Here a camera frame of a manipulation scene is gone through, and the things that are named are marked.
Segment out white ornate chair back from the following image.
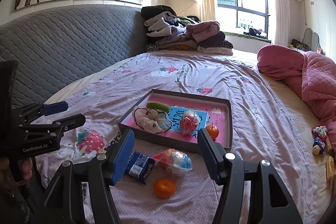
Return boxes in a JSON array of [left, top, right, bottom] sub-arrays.
[[303, 27, 321, 51]]

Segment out orange with stem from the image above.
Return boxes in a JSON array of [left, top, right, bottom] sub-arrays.
[[205, 123, 219, 142]]

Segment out small colourful doll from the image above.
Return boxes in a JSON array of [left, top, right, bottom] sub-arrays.
[[311, 125, 328, 156]]

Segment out grey cardboard box tray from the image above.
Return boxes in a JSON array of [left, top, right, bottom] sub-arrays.
[[117, 89, 234, 155]]

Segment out blue snack packet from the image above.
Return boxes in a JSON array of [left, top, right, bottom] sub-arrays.
[[125, 151, 156, 185]]

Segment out orange without stem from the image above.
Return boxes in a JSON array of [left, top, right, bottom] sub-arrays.
[[154, 178, 177, 199]]

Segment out green fuzzy scrunchie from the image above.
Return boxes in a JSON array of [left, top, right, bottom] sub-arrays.
[[146, 102, 171, 114]]

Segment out person's left hand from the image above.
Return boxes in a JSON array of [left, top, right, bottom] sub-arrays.
[[0, 157, 36, 189]]

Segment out pink quilt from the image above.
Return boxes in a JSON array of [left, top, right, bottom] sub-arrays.
[[257, 45, 336, 153]]

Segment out grey quilted headboard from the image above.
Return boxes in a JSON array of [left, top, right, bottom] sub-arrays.
[[0, 4, 147, 109]]

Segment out pile of folded clothes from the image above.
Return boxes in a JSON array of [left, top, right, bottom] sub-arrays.
[[141, 5, 234, 56]]

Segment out dark clothes on windowsill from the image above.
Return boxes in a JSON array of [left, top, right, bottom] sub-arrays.
[[243, 28, 268, 39]]

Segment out dark bag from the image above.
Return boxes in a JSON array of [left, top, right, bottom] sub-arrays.
[[291, 39, 313, 51]]

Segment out red fruit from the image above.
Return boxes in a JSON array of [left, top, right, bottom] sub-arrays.
[[152, 148, 193, 178], [180, 110, 200, 136]]

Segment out strawberry printed bed cover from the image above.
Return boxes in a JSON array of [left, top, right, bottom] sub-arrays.
[[34, 52, 319, 224]]

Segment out cream scrunchie with black trim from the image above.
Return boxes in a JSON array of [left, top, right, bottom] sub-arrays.
[[132, 106, 172, 134]]

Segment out green windowsill cushion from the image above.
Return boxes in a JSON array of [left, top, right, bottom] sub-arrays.
[[224, 31, 272, 44]]

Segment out yellow packet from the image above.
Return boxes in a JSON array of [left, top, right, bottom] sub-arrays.
[[325, 155, 336, 182]]

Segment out cream bed sheet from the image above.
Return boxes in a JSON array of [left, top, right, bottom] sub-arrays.
[[260, 72, 336, 216]]

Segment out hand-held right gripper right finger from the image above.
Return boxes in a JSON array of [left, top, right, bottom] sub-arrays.
[[197, 128, 300, 224]]

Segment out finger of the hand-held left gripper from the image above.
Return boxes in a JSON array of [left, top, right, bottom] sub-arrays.
[[18, 113, 86, 135], [16, 101, 69, 124]]

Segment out pink and blue book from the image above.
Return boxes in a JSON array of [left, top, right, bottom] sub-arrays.
[[123, 93, 227, 148]]

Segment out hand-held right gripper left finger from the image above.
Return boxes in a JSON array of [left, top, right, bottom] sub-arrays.
[[43, 128, 135, 224]]

